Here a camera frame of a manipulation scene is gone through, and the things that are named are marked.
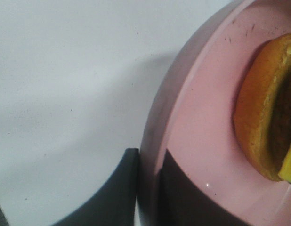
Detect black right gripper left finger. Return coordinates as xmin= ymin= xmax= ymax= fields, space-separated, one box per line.
xmin=54 ymin=148 xmax=139 ymax=226

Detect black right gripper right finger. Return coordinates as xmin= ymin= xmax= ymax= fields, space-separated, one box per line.
xmin=157 ymin=150 xmax=244 ymax=226

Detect pink round plate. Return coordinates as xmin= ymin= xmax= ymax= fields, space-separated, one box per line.
xmin=138 ymin=0 xmax=291 ymax=226

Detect burger with lettuce and cheese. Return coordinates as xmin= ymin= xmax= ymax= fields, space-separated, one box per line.
xmin=233 ymin=33 xmax=291 ymax=184

